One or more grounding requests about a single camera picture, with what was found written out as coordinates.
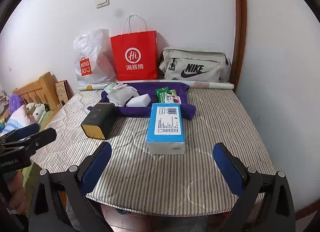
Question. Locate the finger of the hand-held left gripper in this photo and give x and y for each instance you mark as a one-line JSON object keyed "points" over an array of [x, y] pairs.
{"points": [[25, 129], [42, 138]]}

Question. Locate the purple plush toy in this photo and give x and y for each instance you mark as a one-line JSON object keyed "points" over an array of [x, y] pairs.
{"points": [[15, 101]]}

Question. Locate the striped quilted mattress pad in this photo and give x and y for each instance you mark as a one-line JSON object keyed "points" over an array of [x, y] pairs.
{"points": [[200, 134]]}

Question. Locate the white spotted plush toy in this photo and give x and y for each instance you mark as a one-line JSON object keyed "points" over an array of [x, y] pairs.
{"points": [[35, 109]]}

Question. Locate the rolled white paper poster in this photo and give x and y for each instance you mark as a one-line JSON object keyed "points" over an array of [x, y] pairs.
{"points": [[215, 85]]}

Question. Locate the green tissue packet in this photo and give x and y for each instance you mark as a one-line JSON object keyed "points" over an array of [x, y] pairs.
{"points": [[161, 95]]}

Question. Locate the red paper shopping bag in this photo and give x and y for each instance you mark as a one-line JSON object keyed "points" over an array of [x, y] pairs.
{"points": [[135, 43]]}

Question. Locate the white plastic shopping bag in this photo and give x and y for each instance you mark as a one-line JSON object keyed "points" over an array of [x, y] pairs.
{"points": [[100, 66]]}

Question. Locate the wooden headboard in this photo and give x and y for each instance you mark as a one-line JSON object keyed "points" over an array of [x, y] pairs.
{"points": [[42, 84]]}

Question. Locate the purple towel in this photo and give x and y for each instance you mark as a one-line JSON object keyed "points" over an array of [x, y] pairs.
{"points": [[147, 89]]}

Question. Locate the green bedding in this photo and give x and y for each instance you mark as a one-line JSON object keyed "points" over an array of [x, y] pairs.
{"points": [[27, 172]]}

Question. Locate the mint green pouch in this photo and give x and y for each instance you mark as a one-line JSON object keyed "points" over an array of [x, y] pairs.
{"points": [[110, 88]]}

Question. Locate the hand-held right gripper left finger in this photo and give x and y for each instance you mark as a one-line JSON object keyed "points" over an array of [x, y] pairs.
{"points": [[97, 167]]}

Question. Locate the person's left hand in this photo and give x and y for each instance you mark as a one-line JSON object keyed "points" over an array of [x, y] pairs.
{"points": [[17, 192]]}

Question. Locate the white wall switch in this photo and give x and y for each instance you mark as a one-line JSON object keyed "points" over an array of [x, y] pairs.
{"points": [[102, 1]]}

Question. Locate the dark green box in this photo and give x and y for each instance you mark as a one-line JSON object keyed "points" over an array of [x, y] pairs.
{"points": [[100, 119]]}

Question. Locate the pink blue striped pillow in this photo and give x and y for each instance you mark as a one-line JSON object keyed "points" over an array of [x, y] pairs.
{"points": [[17, 120]]}

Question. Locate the white fabric pouch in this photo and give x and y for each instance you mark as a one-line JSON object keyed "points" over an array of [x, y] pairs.
{"points": [[121, 95]]}

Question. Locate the blue tissue pack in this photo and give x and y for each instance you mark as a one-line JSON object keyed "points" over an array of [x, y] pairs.
{"points": [[165, 126]]}

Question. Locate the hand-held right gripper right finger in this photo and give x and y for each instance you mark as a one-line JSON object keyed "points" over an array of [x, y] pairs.
{"points": [[228, 169]]}

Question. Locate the beige waist bag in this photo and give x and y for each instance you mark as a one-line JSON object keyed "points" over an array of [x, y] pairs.
{"points": [[200, 56]]}

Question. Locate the brown wooden door frame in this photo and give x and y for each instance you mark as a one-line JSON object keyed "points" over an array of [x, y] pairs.
{"points": [[238, 21]]}

